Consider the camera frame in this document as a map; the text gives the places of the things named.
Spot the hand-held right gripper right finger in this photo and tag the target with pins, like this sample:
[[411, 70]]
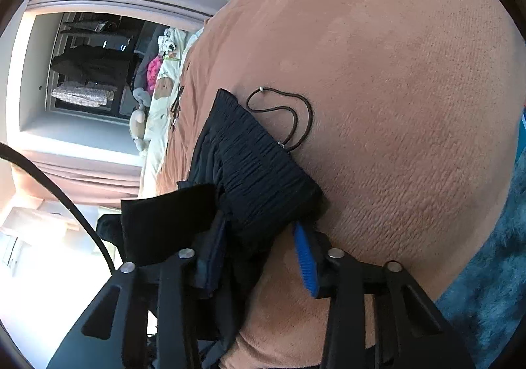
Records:
[[306, 266]]

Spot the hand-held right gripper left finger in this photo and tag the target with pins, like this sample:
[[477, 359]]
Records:
[[207, 266]]

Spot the black pants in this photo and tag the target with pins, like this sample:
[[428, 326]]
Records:
[[254, 171]]

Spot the white patterned pillow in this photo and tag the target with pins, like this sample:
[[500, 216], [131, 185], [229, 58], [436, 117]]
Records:
[[158, 138]]

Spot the beige plush toy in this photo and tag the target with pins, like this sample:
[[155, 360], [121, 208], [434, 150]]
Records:
[[137, 124]]

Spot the blue fuzzy rug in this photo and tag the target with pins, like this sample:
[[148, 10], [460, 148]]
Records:
[[485, 278]]

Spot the brown fleece blanket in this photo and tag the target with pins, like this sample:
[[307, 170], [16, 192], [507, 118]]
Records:
[[390, 106]]

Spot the grey plush toy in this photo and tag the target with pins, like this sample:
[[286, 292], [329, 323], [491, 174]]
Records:
[[141, 95]]

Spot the dark grey cloth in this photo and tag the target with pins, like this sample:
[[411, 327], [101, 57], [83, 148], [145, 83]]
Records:
[[141, 73]]

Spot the pink cloth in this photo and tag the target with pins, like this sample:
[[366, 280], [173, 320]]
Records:
[[155, 69]]

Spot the hanging floral garment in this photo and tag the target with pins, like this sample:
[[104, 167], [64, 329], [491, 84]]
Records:
[[82, 93]]

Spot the white black-spotted cloth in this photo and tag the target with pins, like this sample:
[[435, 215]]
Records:
[[166, 42]]

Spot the hanging black garment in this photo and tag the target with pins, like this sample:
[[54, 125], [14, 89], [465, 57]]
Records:
[[90, 60]]

